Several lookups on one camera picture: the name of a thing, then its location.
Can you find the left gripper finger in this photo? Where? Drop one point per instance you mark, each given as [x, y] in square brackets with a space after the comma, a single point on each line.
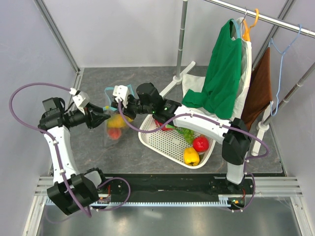
[98, 110]
[102, 117]

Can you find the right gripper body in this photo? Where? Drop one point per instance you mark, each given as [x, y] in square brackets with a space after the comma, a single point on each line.
[135, 107]

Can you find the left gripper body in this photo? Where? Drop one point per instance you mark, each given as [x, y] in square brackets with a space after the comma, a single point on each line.
[89, 118]

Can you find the orange green mango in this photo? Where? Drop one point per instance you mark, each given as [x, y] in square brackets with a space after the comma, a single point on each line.
[116, 121]

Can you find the clear zip top bag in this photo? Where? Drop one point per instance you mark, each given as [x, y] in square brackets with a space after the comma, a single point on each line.
[109, 109]

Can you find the orange peach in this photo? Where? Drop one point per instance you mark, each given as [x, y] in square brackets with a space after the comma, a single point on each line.
[114, 133]

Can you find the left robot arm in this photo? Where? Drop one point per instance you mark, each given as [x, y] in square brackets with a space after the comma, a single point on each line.
[71, 190]

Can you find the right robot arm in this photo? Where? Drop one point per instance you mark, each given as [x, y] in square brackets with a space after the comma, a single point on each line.
[232, 135]

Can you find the white plastic basket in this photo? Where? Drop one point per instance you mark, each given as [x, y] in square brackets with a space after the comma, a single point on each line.
[172, 144]

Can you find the green grape bunch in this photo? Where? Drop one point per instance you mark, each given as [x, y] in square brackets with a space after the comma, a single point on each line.
[188, 136]

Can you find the white garment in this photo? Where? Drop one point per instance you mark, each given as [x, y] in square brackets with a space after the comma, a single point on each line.
[195, 83]

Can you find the red pomegranate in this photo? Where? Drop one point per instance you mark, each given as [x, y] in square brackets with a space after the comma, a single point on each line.
[200, 144]

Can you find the yellow bell pepper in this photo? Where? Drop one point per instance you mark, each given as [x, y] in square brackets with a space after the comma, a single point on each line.
[191, 157]

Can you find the green shirt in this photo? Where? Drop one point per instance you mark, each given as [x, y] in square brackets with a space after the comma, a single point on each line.
[222, 79]

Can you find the brown towel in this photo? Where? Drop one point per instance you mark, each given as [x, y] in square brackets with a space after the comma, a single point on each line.
[260, 91]

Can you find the metal clothes rack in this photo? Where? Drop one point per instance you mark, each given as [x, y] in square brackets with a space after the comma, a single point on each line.
[277, 23]

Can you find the light blue hanger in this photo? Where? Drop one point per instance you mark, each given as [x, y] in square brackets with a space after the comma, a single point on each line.
[235, 29]

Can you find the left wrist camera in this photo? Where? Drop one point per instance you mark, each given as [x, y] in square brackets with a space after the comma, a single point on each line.
[80, 98]

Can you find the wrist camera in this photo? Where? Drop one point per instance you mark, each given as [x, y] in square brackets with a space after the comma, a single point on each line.
[120, 94]
[80, 98]

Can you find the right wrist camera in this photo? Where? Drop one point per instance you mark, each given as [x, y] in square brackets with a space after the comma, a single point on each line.
[120, 94]

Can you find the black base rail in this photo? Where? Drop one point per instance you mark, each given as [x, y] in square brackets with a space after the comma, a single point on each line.
[173, 188]

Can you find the blue wire hanger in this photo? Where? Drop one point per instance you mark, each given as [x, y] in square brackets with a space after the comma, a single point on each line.
[283, 53]

